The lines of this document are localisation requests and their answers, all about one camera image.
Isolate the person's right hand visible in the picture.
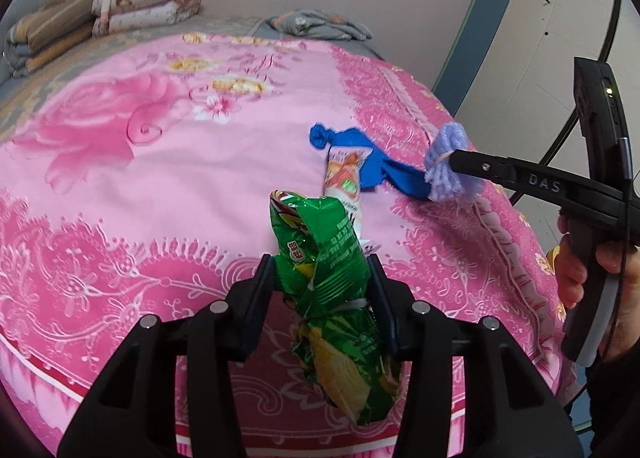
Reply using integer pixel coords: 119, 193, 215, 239
555, 213, 640, 364

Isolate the pink floral bedsheet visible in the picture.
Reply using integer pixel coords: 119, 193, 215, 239
0, 30, 581, 458

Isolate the green chip bag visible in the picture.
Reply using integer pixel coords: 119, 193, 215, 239
269, 190, 403, 426

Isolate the purple yarn bundle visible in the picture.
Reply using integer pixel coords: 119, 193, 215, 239
424, 122, 483, 203

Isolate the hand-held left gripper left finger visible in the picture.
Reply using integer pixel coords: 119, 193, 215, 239
57, 254, 276, 458

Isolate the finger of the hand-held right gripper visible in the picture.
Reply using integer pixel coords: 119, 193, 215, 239
447, 149, 531, 191

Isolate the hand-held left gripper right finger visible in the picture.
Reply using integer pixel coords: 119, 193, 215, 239
367, 254, 583, 458

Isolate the striped folded blanket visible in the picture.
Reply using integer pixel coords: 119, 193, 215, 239
4, 0, 101, 78

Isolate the orange snack wrapper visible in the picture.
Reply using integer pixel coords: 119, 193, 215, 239
320, 147, 381, 259

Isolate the grey floral blanket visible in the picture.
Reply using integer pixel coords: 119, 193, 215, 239
265, 8, 375, 42

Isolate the blue cloth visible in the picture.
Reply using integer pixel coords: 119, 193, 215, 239
309, 124, 433, 201

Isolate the person's right forearm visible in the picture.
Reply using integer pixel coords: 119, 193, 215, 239
565, 333, 640, 458

